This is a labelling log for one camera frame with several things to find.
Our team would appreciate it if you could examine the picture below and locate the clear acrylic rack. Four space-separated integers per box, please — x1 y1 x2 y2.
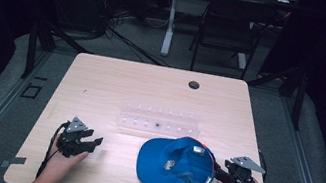
115 98 205 143

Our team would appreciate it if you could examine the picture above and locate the white background desk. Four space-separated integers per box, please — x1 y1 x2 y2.
140 0 301 79

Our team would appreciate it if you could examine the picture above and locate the dark table grommet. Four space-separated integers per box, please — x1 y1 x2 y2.
187 79 201 92

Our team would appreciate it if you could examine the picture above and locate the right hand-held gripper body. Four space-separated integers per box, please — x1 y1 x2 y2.
221 153 269 183

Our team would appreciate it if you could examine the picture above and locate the grey table bracket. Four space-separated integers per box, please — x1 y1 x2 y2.
0 152 28 173

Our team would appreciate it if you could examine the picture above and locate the bundle of floor cables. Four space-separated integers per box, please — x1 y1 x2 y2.
89 0 183 69

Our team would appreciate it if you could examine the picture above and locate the black chair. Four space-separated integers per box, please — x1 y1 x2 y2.
184 0 280 85

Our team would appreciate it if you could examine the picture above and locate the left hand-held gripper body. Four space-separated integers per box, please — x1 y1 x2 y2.
53 113 91 162

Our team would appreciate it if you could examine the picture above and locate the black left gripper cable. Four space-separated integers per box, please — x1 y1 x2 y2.
35 117 71 183

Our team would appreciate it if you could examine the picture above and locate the person's left hand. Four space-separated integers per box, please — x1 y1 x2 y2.
41 133 92 183

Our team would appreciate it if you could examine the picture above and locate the black metal stand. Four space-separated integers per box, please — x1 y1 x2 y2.
239 57 312 132
19 15 99 91

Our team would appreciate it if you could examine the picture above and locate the blue baseball cap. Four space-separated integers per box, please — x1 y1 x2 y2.
132 128 222 183

